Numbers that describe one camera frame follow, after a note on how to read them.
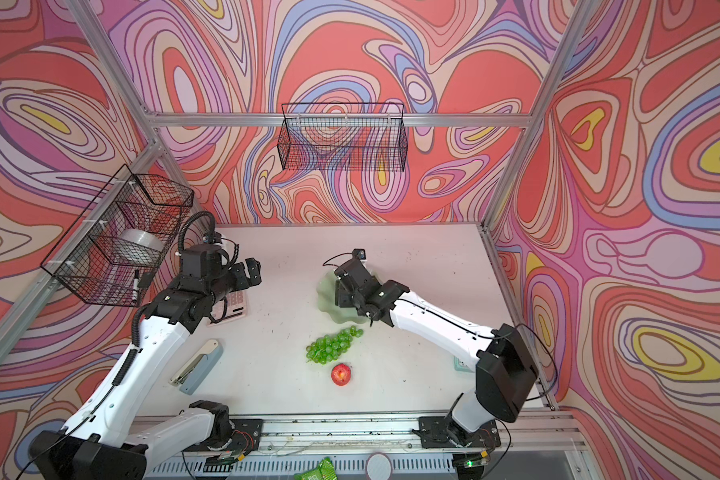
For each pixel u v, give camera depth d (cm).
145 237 73
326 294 95
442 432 73
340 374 79
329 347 82
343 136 95
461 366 82
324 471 69
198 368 81
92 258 69
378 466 65
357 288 60
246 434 73
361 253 72
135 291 72
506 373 42
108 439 38
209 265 57
